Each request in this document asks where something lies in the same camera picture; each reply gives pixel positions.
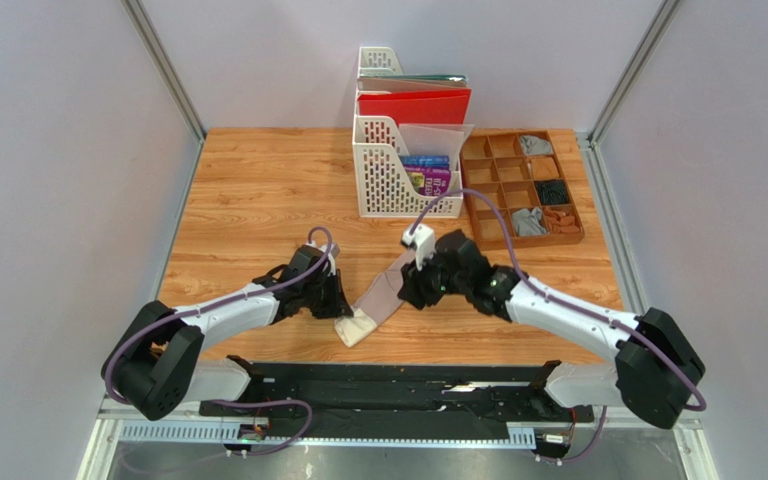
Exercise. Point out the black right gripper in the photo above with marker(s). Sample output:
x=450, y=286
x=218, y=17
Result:
x=420, y=281

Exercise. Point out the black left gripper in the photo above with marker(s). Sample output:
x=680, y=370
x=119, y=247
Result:
x=339, y=305

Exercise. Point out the pink underwear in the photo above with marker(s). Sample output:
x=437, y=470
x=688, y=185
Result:
x=378, y=303

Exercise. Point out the grey underwear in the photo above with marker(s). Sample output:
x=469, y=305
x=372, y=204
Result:
x=528, y=222

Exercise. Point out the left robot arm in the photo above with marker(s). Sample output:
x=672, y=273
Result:
x=157, y=364

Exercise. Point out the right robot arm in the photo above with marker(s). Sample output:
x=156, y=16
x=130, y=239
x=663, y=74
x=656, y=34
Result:
x=648, y=365

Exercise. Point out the purple book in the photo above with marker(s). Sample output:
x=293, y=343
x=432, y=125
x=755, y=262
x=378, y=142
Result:
x=429, y=181

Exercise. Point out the orange rolled cloth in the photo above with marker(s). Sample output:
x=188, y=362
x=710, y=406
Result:
x=561, y=221

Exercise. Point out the white file organizer rack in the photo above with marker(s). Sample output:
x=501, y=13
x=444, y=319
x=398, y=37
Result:
x=382, y=184

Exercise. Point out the wooden compartment tray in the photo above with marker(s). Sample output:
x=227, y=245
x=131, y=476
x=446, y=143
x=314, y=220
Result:
x=494, y=165

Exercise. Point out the black rolled cloth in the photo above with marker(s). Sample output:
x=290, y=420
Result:
x=552, y=192

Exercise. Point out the blue book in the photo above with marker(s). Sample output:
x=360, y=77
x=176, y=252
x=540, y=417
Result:
x=430, y=161

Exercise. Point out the translucent plastic folder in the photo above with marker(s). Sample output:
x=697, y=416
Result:
x=436, y=140

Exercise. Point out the brown rolled cloth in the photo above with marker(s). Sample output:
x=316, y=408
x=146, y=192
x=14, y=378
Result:
x=543, y=168

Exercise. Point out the grey rolled cloth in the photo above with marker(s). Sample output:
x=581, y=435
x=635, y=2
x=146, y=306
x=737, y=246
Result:
x=532, y=145

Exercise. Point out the red folder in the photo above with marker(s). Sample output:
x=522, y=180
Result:
x=418, y=107

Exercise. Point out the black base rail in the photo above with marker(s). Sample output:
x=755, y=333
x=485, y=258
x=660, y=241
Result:
x=432, y=406

